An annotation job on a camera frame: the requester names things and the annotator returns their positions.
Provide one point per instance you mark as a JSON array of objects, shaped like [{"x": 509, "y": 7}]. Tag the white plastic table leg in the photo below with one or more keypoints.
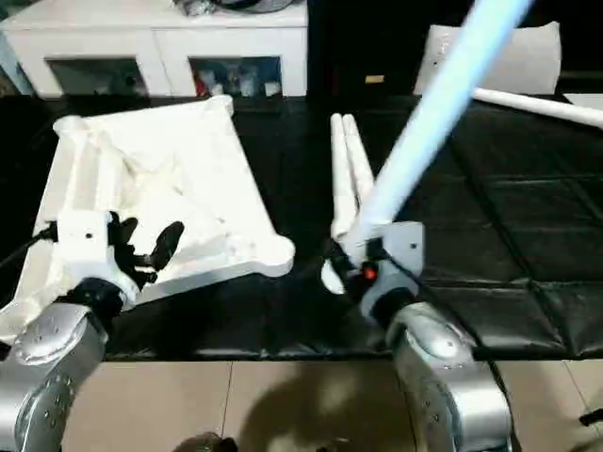
[
  {"x": 360, "y": 165},
  {"x": 340, "y": 179},
  {"x": 424, "y": 132},
  {"x": 542, "y": 106}
]

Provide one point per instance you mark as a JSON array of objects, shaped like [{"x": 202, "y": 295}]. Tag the dark rounded robot foot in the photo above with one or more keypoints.
[{"x": 202, "y": 445}]

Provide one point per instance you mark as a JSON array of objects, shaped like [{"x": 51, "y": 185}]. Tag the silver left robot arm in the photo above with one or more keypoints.
[{"x": 52, "y": 358}]

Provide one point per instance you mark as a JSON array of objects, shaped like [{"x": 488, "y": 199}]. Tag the white plastic table top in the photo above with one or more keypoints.
[{"x": 188, "y": 155}]

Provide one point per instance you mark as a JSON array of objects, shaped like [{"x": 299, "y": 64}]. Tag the black quilted mat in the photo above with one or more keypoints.
[{"x": 494, "y": 235}]

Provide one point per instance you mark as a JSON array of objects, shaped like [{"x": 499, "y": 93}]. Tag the round grey dish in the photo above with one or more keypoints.
[{"x": 259, "y": 4}]

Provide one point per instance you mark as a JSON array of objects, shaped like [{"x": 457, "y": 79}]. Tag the small gold label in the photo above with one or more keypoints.
[{"x": 374, "y": 79}]

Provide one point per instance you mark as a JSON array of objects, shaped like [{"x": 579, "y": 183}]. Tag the white sideboard with glass doors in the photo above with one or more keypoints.
[{"x": 141, "y": 37}]

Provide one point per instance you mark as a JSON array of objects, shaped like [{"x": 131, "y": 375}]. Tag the pale panel with holes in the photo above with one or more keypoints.
[{"x": 518, "y": 61}]

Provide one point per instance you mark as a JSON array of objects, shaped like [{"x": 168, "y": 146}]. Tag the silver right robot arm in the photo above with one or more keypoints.
[{"x": 447, "y": 376}]

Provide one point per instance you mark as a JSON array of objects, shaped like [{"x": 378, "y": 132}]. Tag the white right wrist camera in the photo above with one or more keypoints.
[{"x": 405, "y": 245}]

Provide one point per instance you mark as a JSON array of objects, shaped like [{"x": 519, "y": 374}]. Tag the black cabinet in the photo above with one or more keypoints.
[{"x": 367, "y": 37}]

